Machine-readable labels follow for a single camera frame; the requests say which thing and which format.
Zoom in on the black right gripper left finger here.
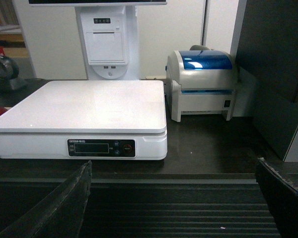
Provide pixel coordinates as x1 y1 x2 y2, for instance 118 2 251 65
0 161 92 238

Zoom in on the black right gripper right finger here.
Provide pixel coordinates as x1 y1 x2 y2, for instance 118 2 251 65
255 158 298 238

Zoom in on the black checkout counter cabinet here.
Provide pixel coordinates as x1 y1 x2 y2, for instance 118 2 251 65
0 79 298 238

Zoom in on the white checkout scale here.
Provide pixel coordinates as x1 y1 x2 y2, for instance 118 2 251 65
0 80 167 160

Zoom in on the dark grey box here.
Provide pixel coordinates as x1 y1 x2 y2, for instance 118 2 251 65
252 76 298 162

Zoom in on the white blue label printer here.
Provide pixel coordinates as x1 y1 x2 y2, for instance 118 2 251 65
165 49 237 122

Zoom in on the black barcode scanner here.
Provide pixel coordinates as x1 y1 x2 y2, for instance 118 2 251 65
0 56 27 93

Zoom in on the grey chair back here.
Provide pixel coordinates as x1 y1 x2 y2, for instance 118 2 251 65
190 45 210 51

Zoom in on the white POS terminal stand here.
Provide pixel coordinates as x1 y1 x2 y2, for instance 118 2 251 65
29 0 167 80

